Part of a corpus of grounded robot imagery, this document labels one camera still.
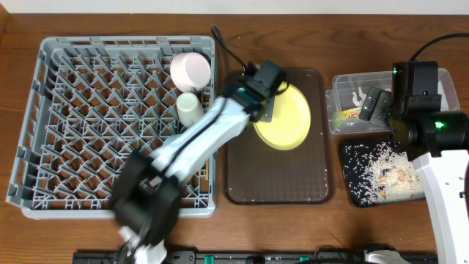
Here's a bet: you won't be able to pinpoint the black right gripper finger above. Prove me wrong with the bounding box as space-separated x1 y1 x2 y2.
359 87 382 120
370 90 392 128

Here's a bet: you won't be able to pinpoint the white napkin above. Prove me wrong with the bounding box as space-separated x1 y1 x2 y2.
352 87 366 107

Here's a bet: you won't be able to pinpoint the green orange snack wrapper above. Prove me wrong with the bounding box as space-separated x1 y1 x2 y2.
333 107 361 127

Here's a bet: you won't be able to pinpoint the yellow plate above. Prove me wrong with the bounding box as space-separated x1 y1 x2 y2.
254 81 311 150

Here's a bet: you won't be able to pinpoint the rice pile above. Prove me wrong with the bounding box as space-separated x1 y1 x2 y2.
346 142 426 205

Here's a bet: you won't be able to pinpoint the white cup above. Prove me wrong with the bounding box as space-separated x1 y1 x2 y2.
176 92 204 127

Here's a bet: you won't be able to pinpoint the white bowl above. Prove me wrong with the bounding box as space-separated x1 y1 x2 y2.
170 52 212 92

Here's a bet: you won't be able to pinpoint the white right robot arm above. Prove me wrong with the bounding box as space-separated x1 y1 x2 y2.
362 89 468 263

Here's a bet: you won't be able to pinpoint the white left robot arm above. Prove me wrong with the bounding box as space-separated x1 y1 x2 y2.
111 81 309 263

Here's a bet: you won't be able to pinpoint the black waste tray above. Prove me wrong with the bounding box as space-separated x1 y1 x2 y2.
337 135 428 208

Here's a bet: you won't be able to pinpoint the grey plastic dishwasher rack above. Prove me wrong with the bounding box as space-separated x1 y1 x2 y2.
6 36 216 219

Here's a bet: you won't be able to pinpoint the clear plastic bin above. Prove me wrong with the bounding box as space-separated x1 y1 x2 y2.
325 67 461 135

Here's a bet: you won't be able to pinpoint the dark brown serving tray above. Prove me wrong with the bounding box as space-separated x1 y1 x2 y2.
224 67 334 205

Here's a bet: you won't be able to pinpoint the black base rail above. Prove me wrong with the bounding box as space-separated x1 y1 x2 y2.
72 243 439 264

